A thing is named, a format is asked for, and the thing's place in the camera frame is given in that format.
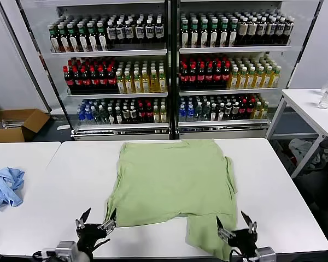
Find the crumpled light blue shirt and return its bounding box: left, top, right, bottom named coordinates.
left=0, top=166, right=26, bottom=210

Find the green cap tea bottle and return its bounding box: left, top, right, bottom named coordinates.
left=229, top=18, right=238, bottom=47
left=87, top=22, right=98, bottom=52
left=209, top=19, right=219, bottom=47
left=180, top=19, right=189, bottom=48
left=200, top=19, right=209, bottom=47
left=68, top=23, right=79, bottom=52
left=97, top=22, right=108, bottom=52
left=219, top=19, right=229, bottom=47
left=59, top=24, right=69, bottom=53
left=49, top=26, right=60, bottom=53
left=190, top=19, right=199, bottom=47
left=78, top=23, right=88, bottom=52

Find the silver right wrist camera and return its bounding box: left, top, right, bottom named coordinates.
left=255, top=246, right=277, bottom=262

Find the white side table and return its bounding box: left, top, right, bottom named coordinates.
left=265, top=87, right=328, bottom=180

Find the beverage display cabinet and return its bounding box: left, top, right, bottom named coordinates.
left=171, top=0, right=325, bottom=140
left=0, top=0, right=178, bottom=141

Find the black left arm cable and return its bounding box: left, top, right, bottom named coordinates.
left=32, top=249, right=49, bottom=260

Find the beige label bottle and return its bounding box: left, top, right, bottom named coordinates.
left=248, top=17, right=257, bottom=45
left=239, top=17, right=249, bottom=45

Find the grey clothes heap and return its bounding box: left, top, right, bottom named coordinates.
left=288, top=138, right=322, bottom=168

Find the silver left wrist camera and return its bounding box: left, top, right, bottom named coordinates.
left=54, top=240, right=78, bottom=261

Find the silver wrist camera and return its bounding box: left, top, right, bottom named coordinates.
left=54, top=240, right=78, bottom=261
left=255, top=246, right=277, bottom=262

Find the open cardboard box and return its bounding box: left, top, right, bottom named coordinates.
left=0, top=108, right=51, bottom=143

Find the metal rods bundle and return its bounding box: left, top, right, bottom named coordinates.
left=1, top=117, right=31, bottom=129

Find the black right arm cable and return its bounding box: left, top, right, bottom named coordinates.
left=229, top=247, right=244, bottom=261

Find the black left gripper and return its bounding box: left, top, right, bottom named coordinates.
left=75, top=207, right=118, bottom=258

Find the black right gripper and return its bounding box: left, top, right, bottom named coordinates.
left=215, top=210, right=259, bottom=259

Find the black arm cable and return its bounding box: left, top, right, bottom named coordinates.
left=229, top=247, right=244, bottom=261
left=32, top=249, right=49, bottom=260

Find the dark label white cap bottle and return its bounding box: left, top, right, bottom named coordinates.
left=257, top=17, right=267, bottom=45
left=284, top=17, right=294, bottom=45
left=276, top=17, right=285, bottom=45
left=266, top=17, right=276, bottom=45
left=125, top=20, right=134, bottom=45
left=154, top=19, right=164, bottom=44
left=116, top=20, right=125, bottom=45
left=145, top=19, right=155, bottom=45
left=107, top=21, right=116, bottom=46
left=135, top=20, right=145, bottom=45

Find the light green t-shirt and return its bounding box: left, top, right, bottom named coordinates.
left=103, top=138, right=239, bottom=260

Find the white metal shelf board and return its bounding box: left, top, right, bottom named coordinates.
left=179, top=45, right=292, bottom=54
left=73, top=122, right=170, bottom=135
left=179, top=87, right=279, bottom=96
left=66, top=92, right=169, bottom=99
left=50, top=49, right=168, bottom=57
left=178, top=119, right=271, bottom=132

